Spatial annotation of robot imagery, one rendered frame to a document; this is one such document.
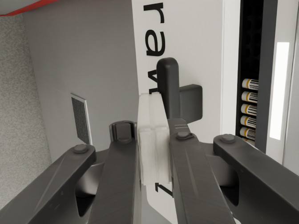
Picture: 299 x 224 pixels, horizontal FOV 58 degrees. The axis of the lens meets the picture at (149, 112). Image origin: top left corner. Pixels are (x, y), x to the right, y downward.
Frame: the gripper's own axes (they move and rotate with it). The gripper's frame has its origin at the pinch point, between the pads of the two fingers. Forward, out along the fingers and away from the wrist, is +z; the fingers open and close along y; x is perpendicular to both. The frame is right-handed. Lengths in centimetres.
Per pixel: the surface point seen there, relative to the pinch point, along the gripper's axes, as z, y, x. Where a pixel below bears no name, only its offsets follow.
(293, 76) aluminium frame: 5.2, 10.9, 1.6
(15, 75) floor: 80, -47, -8
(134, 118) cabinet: 25.0, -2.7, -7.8
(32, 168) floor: 80, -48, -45
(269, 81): 6.9, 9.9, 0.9
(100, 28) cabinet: 32.0, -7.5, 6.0
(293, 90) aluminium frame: 5.1, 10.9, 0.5
